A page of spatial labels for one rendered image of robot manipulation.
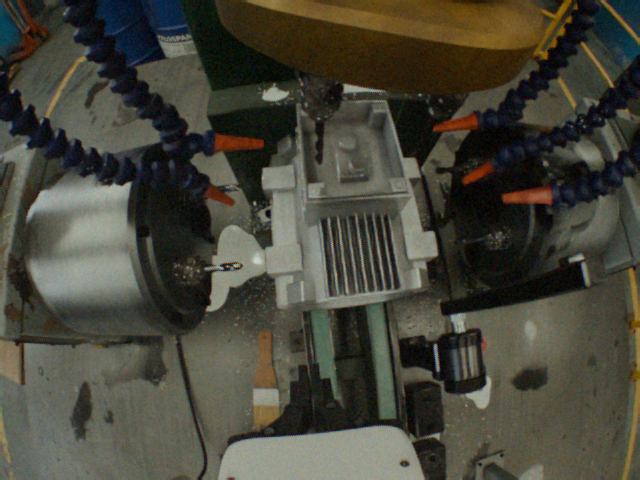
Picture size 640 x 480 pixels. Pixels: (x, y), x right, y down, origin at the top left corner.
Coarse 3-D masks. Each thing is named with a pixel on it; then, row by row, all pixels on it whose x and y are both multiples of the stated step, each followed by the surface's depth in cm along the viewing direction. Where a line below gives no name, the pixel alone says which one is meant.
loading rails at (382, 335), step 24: (312, 312) 45; (360, 312) 51; (384, 312) 45; (312, 336) 44; (360, 336) 54; (384, 336) 44; (312, 360) 42; (336, 360) 50; (360, 360) 50; (384, 360) 43; (336, 384) 42; (384, 384) 42; (384, 408) 41
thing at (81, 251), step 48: (48, 192) 24; (96, 192) 24; (144, 192) 26; (48, 240) 23; (96, 240) 23; (144, 240) 25; (192, 240) 38; (48, 288) 23; (96, 288) 24; (144, 288) 25; (192, 288) 36
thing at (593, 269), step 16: (576, 256) 16; (544, 272) 18; (560, 272) 16; (576, 272) 14; (592, 272) 14; (480, 288) 30; (496, 288) 25; (512, 288) 22; (528, 288) 20; (544, 288) 18; (560, 288) 16; (576, 288) 14; (448, 304) 35; (464, 304) 31; (480, 304) 27; (496, 304) 24; (512, 304) 22
